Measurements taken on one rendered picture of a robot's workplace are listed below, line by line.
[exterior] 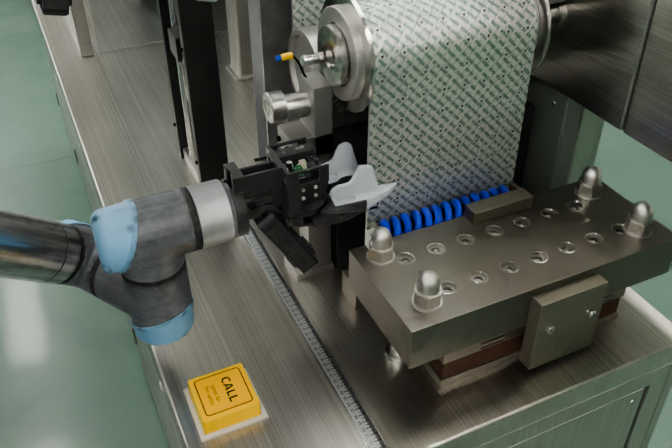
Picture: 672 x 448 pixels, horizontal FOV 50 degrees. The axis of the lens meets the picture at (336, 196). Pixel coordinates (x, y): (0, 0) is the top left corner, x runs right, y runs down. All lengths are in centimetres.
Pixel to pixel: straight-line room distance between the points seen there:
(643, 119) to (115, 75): 116
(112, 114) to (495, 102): 86
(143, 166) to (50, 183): 176
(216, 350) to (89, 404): 122
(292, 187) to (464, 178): 28
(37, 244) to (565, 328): 63
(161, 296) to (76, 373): 142
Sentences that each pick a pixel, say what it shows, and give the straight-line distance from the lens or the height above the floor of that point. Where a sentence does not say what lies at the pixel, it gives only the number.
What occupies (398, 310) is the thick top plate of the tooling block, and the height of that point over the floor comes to 103.
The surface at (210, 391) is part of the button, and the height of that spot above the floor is 92.
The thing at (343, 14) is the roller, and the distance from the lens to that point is 86.
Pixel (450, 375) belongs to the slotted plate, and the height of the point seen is 91.
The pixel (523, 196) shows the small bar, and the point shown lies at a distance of 101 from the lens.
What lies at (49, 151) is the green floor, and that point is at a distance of 333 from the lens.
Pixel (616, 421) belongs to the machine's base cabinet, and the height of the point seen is 77.
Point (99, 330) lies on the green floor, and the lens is 237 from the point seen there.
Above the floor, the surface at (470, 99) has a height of 118.
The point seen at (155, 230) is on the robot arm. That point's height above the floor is 113.
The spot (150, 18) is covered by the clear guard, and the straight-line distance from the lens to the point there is 185.
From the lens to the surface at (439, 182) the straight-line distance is 98.
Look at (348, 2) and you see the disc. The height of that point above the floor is 132.
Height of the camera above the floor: 161
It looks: 35 degrees down
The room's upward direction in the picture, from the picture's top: straight up
